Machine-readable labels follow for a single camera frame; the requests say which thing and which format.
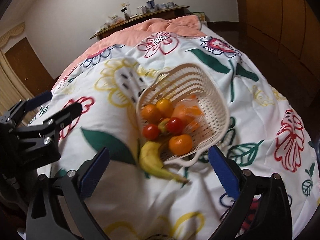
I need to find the green-brown round fruit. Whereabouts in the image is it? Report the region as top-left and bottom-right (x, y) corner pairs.
(158, 118), (169, 134)

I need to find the pink quilt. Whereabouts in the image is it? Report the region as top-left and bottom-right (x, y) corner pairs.
(55, 15), (205, 85)

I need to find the wooden wardrobe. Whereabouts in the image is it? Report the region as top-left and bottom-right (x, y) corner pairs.
(237, 0), (319, 94)

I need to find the blue mug on shelf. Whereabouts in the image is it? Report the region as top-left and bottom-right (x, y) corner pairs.
(146, 0), (156, 12)

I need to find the small orange fruit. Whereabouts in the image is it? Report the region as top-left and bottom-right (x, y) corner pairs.
(156, 99), (174, 118)

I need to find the brown wooden door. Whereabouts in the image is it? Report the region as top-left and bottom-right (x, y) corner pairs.
(4, 37), (55, 96)

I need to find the plastic bag of oranges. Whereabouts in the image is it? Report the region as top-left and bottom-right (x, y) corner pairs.
(171, 94), (204, 133)

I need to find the yellow banana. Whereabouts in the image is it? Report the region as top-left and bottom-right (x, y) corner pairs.
(139, 141), (189, 184)

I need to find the large orange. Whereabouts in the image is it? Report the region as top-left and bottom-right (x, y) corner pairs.
(168, 134), (193, 156)

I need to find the floral white bed sheet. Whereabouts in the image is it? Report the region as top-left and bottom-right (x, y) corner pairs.
(30, 31), (319, 239)

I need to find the beige curtain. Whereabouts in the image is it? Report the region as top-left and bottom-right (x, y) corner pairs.
(0, 22), (33, 115)

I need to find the wooden headboard shelf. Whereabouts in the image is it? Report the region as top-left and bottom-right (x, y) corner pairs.
(89, 5), (190, 40)

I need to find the white plastic perforated basket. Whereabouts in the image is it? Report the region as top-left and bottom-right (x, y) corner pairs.
(136, 63), (230, 167)

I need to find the red tomato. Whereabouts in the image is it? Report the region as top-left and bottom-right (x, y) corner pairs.
(142, 124), (161, 140)
(166, 117), (184, 135)

